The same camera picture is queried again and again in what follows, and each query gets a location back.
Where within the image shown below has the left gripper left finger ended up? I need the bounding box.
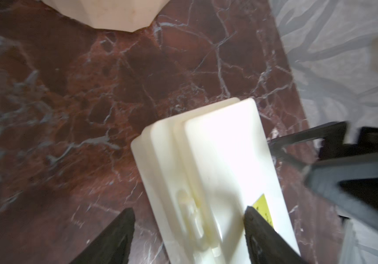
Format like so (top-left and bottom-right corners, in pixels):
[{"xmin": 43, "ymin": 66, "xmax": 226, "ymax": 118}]
[{"xmin": 71, "ymin": 208, "xmax": 135, "ymax": 264}]

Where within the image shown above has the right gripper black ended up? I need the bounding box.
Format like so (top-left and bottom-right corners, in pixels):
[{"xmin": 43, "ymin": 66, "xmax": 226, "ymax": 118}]
[{"xmin": 269, "ymin": 122, "xmax": 378, "ymax": 232}]

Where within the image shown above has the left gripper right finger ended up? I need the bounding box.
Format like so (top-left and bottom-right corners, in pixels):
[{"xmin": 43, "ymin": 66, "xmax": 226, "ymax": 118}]
[{"xmin": 244, "ymin": 206, "xmax": 306, "ymax": 264}]

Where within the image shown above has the potted green plant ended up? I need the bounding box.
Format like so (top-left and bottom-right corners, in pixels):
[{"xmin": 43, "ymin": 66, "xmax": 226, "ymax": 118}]
[{"xmin": 43, "ymin": 0, "xmax": 169, "ymax": 33}]

